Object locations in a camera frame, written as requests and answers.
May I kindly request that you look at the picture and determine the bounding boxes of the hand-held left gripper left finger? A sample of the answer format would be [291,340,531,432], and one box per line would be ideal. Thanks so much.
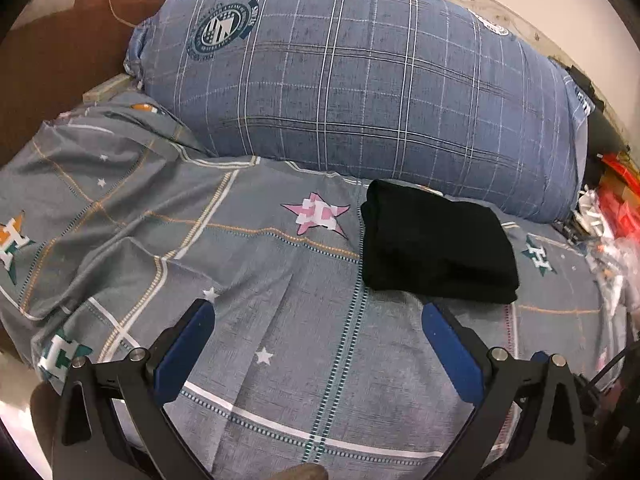
[52,299,217,480]

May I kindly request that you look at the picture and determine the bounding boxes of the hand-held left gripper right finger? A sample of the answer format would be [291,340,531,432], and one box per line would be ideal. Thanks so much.
[421,301,593,480]

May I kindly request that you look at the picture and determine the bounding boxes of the black pants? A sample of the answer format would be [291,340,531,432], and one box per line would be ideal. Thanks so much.
[360,179,520,306]

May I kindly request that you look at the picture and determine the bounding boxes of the grey star print bed sheet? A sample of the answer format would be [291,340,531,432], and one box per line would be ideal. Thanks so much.
[0,92,631,480]

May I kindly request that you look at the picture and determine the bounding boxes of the clear plastic bags pile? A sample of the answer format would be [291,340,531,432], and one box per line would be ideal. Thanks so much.
[575,185,640,341]

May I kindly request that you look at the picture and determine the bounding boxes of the red packets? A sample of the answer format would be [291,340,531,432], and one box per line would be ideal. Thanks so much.
[597,152,640,233]

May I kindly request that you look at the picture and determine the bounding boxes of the blue plaid pillow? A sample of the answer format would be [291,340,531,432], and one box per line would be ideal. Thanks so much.
[124,0,596,225]

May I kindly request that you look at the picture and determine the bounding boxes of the brown headboard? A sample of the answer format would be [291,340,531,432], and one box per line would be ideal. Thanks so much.
[0,0,171,166]

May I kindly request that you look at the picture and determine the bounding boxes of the black cable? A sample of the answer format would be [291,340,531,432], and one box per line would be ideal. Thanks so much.
[572,345,631,413]

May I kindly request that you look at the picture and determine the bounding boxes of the wooden bed frame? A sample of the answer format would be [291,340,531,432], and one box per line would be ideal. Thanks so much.
[82,74,143,103]

